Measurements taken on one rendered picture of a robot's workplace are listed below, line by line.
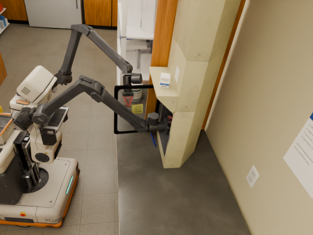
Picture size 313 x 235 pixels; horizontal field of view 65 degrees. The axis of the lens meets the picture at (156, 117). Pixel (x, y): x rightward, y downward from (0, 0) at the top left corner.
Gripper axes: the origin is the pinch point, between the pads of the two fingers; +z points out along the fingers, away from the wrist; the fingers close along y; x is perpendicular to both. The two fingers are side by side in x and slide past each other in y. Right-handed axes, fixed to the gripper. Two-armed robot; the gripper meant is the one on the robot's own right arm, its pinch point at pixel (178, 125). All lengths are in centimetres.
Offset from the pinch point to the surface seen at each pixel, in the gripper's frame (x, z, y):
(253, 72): -43, 34, -5
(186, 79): -43.4, -6.7, -14.8
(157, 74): -33.3, -16.4, 7.1
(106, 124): 118, -50, 138
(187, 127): -12.2, -0.2, -14.9
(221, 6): -78, 2, -15
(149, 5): -42, -9, 113
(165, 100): -30.7, -15.5, -14.9
